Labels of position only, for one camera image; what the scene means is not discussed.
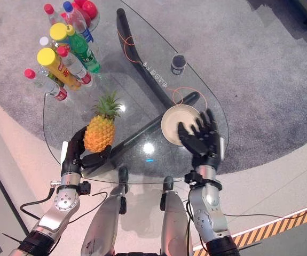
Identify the small black jar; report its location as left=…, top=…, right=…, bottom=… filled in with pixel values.
left=170, top=54, right=187, bottom=76

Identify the clear bottle white cap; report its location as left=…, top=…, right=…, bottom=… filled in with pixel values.
left=38, top=36, right=53, bottom=51

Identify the silver left robot leg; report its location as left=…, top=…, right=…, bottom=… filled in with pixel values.
left=80, top=166, right=130, bottom=256

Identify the clear bottle blue cap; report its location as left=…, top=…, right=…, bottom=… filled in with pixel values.
left=62, top=1, right=94, bottom=43

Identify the beige round plate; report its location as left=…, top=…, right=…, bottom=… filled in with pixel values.
left=160, top=104, right=203, bottom=147

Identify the clear bottle red cap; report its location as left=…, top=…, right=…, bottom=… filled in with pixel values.
left=43, top=3, right=65, bottom=26
left=23, top=68, right=68, bottom=102
left=56, top=45, right=93, bottom=86

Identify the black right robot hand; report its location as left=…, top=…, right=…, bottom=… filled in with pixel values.
left=177, top=108, right=226, bottom=171

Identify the red fruit pile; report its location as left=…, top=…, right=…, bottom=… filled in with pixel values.
left=61, top=0, right=99, bottom=28

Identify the yellow pineapple with green crown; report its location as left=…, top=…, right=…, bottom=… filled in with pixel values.
left=83, top=90, right=123, bottom=154

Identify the silver right robot leg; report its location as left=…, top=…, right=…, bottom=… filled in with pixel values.
left=159, top=175, right=194, bottom=256

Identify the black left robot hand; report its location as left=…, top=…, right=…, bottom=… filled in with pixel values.
left=61, top=126, right=113, bottom=177

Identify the yellow-lid yellow chip can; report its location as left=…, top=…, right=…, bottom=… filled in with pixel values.
left=36, top=47, right=82, bottom=91

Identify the black floor cable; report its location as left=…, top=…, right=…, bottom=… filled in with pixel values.
left=186, top=195, right=307, bottom=256

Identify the thin orange cable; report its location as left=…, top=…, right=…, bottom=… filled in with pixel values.
left=116, top=26, right=208, bottom=110

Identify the black curved table base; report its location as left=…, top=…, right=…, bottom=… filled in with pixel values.
left=81, top=7, right=201, bottom=177

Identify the silver robot leg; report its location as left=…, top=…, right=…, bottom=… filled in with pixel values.
left=159, top=175, right=194, bottom=256
left=80, top=166, right=130, bottom=256

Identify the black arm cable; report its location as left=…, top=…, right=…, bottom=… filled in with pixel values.
left=19, top=191, right=108, bottom=225

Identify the green soda bottle yellow cap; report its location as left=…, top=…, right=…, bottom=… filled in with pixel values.
left=65, top=24, right=101, bottom=74

